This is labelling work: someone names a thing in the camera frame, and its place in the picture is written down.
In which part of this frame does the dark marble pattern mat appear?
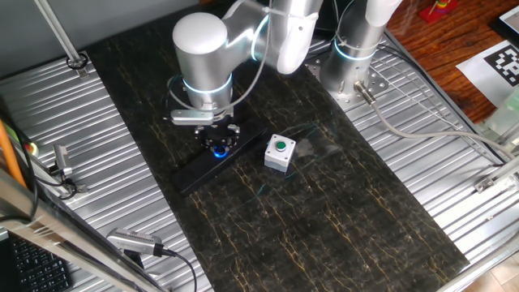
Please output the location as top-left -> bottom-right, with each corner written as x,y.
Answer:
84,2 -> 471,292

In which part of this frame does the aluminium frame beam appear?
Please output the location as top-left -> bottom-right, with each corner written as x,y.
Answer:
0,168 -> 167,292

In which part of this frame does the silver camera on black stand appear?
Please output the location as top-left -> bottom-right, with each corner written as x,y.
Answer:
105,227 -> 165,268

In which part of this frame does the aluminium pole with black ring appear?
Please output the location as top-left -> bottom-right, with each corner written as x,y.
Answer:
34,0 -> 89,78

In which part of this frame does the black camera cable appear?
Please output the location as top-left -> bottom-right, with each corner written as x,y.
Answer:
161,249 -> 199,292

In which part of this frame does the thick grey base cable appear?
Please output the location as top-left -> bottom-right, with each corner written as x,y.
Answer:
353,80 -> 519,161

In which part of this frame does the red and yellow stop button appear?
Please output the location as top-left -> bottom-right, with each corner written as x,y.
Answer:
24,140 -> 41,158

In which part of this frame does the black keyboard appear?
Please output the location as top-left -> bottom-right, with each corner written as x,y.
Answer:
7,237 -> 74,292

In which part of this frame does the white sheet with black marker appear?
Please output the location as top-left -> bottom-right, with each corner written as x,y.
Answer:
456,39 -> 519,109

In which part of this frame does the aluminium rail with bracket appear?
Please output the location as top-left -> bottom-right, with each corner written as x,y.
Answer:
474,156 -> 519,194

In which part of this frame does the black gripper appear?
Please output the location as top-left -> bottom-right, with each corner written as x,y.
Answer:
194,121 -> 241,155

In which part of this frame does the white box with green button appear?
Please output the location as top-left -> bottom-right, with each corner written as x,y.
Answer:
264,133 -> 298,174

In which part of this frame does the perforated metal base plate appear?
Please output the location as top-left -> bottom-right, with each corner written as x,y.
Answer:
303,56 -> 390,113

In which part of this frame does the orange pole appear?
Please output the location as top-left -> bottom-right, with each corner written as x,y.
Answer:
0,119 -> 28,190

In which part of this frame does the dark tablet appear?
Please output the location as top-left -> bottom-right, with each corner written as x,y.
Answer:
488,4 -> 519,40

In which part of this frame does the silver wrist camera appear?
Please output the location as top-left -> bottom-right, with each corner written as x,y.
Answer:
169,109 -> 215,127

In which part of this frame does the translucent plastic container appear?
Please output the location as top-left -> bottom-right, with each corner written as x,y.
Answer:
484,87 -> 519,141

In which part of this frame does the black speaker bar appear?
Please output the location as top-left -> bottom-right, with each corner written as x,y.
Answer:
169,121 -> 269,199

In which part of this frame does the red ring stacking toy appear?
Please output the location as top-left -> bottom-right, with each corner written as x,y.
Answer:
418,0 -> 459,24

